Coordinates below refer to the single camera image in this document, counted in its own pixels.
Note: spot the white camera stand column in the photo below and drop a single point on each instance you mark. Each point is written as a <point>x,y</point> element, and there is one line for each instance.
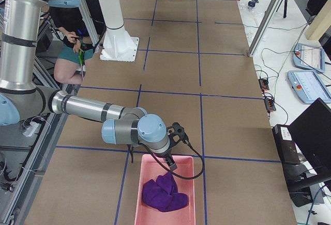
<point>118,45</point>

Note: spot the black computer box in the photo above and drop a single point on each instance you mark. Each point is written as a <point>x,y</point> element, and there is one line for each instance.
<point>286,147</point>

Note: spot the seated person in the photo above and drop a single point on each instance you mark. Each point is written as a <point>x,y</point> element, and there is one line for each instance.
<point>76,40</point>

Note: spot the black monitor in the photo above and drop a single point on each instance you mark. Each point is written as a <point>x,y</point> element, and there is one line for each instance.
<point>311,133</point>

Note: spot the teach pendant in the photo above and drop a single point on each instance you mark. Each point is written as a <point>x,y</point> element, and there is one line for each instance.
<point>309,57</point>
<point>308,86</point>

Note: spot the near teach pendant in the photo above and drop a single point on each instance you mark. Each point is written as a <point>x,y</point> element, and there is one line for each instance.
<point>308,86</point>

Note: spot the near orange black connector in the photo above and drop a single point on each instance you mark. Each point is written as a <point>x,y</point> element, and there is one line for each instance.
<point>269,104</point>

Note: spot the black small tripod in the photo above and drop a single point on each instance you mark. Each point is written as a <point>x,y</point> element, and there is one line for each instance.
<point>285,7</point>

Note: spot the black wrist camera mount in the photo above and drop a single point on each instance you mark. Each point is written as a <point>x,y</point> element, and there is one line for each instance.
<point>177,134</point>

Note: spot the wooden board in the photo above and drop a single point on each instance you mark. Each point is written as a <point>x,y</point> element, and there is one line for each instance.
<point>320,24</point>

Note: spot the far teach pendant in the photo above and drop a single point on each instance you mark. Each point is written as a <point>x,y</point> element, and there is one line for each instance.
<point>309,57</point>

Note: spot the white power strip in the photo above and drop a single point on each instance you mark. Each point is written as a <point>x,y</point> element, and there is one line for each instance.
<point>30,129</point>

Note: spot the purple microfiber cloth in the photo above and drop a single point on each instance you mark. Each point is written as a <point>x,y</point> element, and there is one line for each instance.
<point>162,194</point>

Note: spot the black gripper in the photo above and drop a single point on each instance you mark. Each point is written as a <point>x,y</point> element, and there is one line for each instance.
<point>168,158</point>

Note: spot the dark blue handheld tool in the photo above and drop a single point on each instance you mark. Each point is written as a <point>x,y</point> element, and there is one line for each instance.
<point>252,3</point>

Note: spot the far orange black connector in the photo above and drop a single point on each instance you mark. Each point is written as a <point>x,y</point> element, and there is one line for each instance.
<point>263,83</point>

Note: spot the pink plastic bin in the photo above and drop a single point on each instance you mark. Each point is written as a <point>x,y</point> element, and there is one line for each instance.
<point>145,214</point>

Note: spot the green handled grabber tool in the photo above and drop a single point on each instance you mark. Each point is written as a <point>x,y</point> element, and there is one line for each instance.
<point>81,61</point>

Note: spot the aluminium frame post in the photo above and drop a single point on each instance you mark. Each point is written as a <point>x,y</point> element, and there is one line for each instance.
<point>263,26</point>

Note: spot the orange black connector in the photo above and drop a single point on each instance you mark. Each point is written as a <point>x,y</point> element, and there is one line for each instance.
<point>269,104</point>
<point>263,83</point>

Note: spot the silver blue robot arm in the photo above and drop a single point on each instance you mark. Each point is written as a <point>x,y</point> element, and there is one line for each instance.
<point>22,99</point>

